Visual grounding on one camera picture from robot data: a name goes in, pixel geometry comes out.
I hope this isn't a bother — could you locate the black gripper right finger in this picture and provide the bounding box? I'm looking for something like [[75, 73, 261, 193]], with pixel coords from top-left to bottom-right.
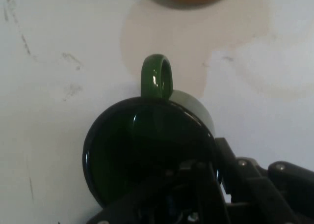
[[215, 137, 314, 224]]

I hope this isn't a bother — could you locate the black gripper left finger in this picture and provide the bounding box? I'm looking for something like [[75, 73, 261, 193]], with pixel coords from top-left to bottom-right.
[[85, 159, 229, 224]]

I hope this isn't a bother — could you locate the green mug with white print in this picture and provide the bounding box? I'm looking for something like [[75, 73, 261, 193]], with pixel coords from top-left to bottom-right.
[[82, 54, 223, 208]]

